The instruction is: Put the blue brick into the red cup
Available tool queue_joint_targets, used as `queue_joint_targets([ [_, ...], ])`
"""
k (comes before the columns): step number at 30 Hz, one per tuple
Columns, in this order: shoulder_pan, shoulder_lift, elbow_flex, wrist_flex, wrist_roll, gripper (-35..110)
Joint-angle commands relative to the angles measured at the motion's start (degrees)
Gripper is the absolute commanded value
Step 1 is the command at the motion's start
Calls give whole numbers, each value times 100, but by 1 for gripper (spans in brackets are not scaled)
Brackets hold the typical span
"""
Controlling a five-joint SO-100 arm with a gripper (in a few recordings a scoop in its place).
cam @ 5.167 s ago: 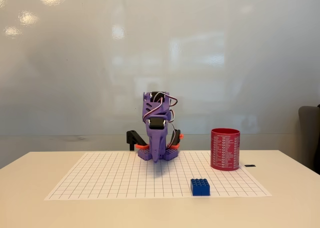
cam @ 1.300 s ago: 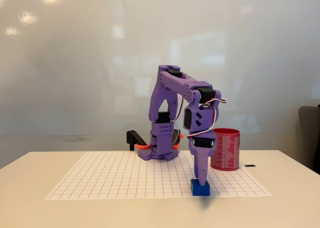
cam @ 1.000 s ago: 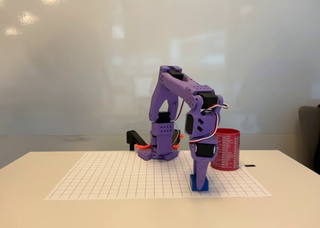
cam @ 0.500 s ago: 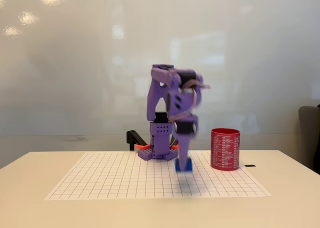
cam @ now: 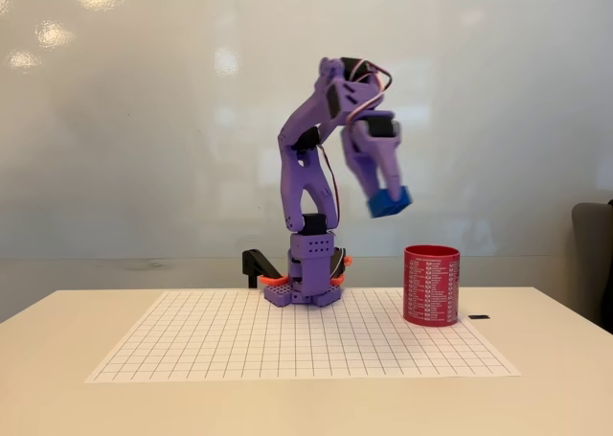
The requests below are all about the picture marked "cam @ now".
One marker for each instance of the purple gripper black servo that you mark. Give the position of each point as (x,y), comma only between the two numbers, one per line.
(370,149)

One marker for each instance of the blue toy brick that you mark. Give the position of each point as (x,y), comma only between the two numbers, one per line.
(389,205)

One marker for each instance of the purple robot arm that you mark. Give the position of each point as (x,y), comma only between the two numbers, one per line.
(297,177)

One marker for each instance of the red cup with white print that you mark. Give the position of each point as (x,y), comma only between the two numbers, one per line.
(431,287)

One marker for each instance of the orange clamp with knob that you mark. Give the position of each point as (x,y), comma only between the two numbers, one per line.
(347,261)

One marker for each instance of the orange clamp plate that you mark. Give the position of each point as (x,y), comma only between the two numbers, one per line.
(273,279)

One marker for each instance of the black table clamp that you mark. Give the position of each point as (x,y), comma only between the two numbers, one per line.
(254,263)

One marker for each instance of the small flat black piece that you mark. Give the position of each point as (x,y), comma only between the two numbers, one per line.
(479,316)

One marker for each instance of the white grid paper sheet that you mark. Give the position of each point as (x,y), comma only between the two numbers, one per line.
(239,340)

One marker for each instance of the dark grey chair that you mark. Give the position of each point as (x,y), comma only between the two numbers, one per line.
(594,263)

